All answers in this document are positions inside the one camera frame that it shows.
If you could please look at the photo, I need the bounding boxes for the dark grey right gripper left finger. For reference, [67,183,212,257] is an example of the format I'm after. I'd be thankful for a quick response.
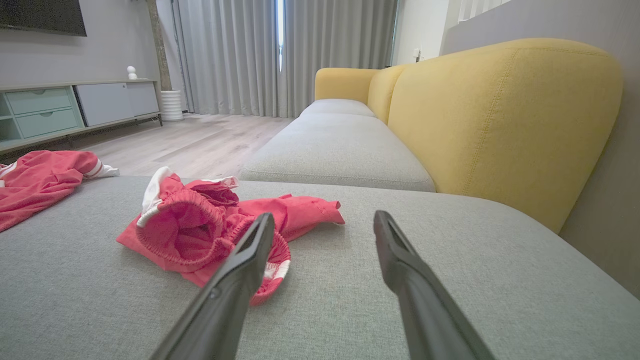
[150,212,276,360]

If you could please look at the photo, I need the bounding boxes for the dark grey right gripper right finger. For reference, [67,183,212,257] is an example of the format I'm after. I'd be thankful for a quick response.
[373,210,496,360]

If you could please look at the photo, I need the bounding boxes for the red shorts with white stripes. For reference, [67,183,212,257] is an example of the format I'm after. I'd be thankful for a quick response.
[116,166,346,307]

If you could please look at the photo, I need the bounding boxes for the red shirt with white cuffs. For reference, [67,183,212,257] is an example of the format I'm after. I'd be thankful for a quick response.
[0,150,121,233]

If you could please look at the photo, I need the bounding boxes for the white ribbed vase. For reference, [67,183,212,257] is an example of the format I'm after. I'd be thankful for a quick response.
[160,90,185,122]

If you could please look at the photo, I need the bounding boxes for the large yellow sofa backrest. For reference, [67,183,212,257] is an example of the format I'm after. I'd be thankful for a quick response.
[387,37,623,235]

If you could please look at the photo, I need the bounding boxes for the low cabinet with green drawers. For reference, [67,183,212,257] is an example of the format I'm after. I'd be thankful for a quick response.
[0,78,163,153]

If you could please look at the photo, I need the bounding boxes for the grey pleated curtain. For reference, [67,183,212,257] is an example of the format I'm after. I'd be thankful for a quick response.
[282,0,399,118]
[172,0,281,118]

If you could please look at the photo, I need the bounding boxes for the yellow sofa armrest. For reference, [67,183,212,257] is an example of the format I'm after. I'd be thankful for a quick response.
[314,67,381,105]

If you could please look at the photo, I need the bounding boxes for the wooden pillar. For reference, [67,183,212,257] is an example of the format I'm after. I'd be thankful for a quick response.
[146,0,172,92]

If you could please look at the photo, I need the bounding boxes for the white sheer curtain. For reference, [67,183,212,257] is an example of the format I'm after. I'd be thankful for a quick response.
[457,0,511,22]

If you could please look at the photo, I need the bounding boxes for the black wall television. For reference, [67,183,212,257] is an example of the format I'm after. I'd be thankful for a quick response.
[0,0,88,37]

